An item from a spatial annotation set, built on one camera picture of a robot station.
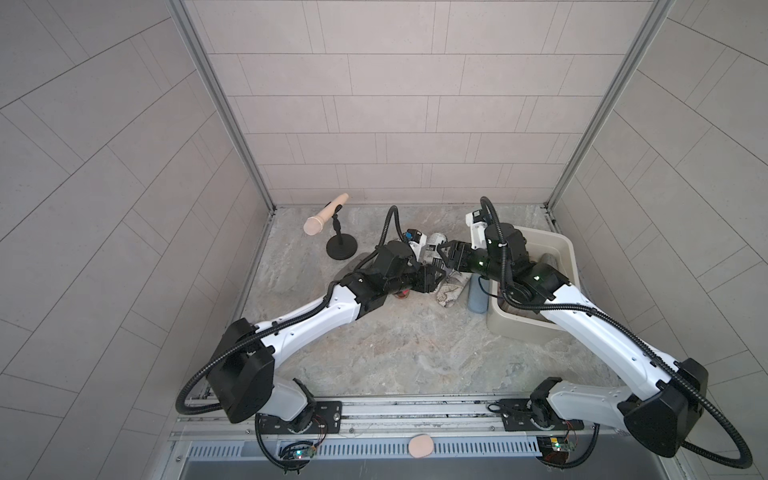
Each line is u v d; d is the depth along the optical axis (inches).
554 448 26.8
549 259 35.0
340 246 40.5
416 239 26.7
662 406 14.4
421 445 26.6
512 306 20.4
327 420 27.8
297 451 25.4
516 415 27.9
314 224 31.3
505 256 20.7
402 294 35.1
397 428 27.8
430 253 29.1
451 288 35.6
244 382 15.4
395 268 22.5
